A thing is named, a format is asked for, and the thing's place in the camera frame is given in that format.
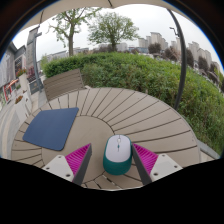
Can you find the tall grey sign pillar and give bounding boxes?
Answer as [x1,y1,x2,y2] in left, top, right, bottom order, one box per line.
[25,26,44,95]

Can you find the white planter box with flowers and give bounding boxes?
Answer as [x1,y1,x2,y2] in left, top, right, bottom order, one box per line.
[15,68,31,95]
[14,94,33,125]

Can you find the curved dark umbrella pole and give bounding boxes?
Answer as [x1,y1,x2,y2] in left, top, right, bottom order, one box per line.
[166,8,188,111]

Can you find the brown slatted wooden chair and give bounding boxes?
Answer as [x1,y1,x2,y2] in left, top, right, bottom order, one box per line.
[43,68,86,102]

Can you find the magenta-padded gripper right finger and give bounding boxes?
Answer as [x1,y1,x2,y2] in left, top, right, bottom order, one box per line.
[131,142,184,186]

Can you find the grey shopfront building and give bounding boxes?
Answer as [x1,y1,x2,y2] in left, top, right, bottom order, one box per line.
[0,41,28,108]

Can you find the thin sparse-leaved tree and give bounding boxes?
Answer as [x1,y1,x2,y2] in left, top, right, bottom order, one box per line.
[47,7,101,58]

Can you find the blue mouse pad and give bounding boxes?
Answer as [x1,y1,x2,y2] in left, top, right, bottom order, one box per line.
[22,106,80,152]

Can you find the bushy green tree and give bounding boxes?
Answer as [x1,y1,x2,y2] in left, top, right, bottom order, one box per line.
[87,12,140,53]

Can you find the far high-rise buildings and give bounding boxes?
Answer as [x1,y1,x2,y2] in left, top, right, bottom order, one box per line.
[138,31,221,68]

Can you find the white and green computer mouse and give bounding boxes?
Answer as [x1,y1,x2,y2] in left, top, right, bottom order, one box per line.
[102,134,134,176]

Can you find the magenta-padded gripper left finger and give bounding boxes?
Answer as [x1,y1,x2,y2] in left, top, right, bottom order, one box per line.
[42,143,93,187]

